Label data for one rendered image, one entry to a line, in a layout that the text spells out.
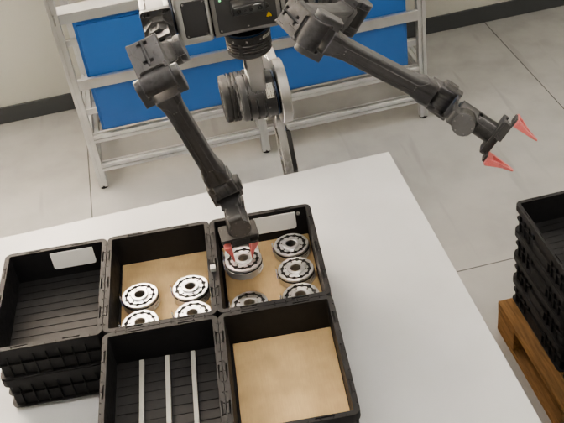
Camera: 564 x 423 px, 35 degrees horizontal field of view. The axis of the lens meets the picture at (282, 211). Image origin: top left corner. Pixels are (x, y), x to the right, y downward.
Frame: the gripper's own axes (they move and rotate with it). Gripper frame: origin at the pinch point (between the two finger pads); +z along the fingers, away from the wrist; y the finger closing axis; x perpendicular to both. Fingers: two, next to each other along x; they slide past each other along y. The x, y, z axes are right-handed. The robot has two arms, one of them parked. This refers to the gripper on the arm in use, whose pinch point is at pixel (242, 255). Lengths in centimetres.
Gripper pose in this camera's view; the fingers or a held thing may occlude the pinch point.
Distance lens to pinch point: 247.6
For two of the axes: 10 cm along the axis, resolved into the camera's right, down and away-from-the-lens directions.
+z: 1.1, 7.8, 6.2
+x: -2.3, -5.8, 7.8
